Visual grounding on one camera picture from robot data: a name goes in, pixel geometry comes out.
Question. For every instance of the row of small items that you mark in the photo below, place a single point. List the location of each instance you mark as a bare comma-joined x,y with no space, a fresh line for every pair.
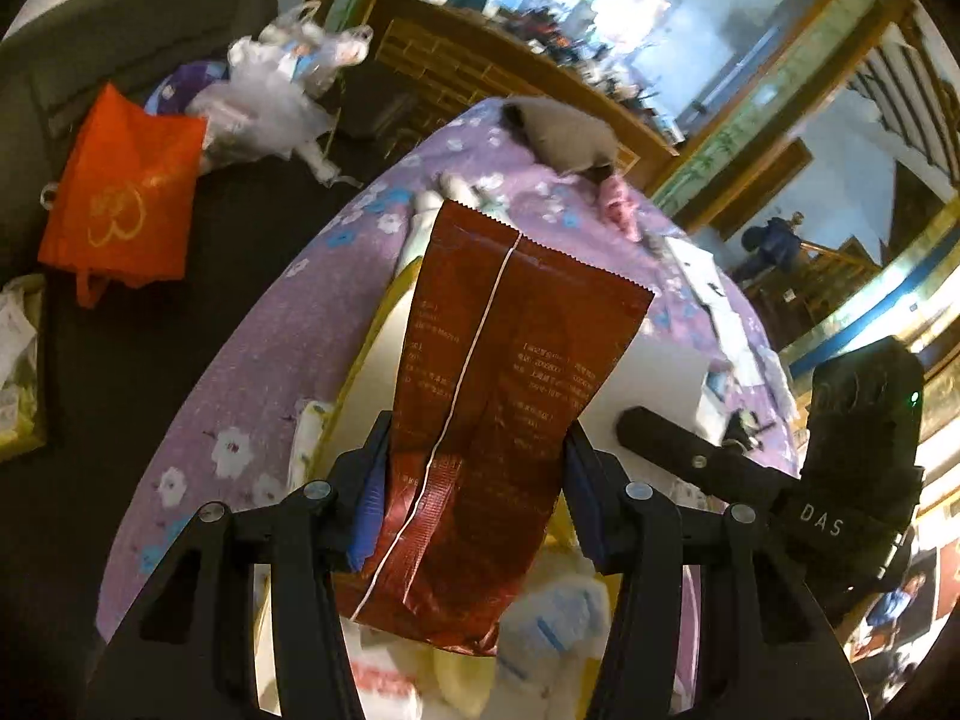
570,52

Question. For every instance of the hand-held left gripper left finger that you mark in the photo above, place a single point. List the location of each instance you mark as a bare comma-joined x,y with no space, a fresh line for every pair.
366,502

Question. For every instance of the red fabric bag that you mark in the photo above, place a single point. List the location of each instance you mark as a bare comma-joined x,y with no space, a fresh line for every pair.
120,180

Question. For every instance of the white paper sheet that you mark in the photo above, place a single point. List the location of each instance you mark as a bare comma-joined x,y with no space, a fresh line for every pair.
750,360
694,262

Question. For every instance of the purple bag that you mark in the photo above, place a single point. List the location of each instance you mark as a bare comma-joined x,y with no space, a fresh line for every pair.
184,82

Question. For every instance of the large glass window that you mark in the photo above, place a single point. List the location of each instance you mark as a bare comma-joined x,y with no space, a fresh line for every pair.
600,0

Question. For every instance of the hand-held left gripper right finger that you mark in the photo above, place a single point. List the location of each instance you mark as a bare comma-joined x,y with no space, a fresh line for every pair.
586,502

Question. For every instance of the wall poster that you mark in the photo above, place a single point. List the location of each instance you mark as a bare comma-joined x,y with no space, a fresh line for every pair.
896,607

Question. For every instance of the purple floral tablecloth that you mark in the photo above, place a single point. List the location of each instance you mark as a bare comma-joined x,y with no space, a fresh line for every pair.
247,390

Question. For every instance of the white red-label packet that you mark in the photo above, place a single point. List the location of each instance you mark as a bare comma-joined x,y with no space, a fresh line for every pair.
379,682

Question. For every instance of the wooden staircase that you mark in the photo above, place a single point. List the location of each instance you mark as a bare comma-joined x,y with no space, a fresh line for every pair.
911,112

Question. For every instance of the pink cloth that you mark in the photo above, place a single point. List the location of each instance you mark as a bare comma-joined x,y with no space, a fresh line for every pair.
621,210

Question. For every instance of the crumpled white paper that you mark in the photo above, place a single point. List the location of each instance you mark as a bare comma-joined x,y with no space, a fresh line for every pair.
15,352

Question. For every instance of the white plastic bag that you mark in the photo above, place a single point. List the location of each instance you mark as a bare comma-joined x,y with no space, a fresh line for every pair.
255,120

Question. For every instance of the clear plastic bag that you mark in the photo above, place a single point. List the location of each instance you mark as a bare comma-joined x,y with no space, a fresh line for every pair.
315,45

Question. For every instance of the dark red packet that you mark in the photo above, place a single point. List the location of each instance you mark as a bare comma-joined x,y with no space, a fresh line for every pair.
487,390

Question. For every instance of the small white packet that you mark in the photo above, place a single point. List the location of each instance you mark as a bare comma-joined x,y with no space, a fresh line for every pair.
309,439

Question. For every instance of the white blue-print packet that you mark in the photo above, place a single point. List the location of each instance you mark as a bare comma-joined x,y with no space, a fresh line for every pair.
547,615

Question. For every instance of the yellow bag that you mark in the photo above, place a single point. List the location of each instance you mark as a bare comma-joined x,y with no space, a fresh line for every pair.
30,436

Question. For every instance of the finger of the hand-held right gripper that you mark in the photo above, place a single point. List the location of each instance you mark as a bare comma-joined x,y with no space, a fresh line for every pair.
675,446

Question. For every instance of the yellow cardboard box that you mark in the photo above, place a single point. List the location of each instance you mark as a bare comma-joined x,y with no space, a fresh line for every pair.
379,319

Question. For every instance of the white cloth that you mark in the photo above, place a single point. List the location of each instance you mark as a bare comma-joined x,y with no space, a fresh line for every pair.
446,191

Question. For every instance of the wooden cabinet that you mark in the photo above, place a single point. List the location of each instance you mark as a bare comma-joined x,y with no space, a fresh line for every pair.
450,67

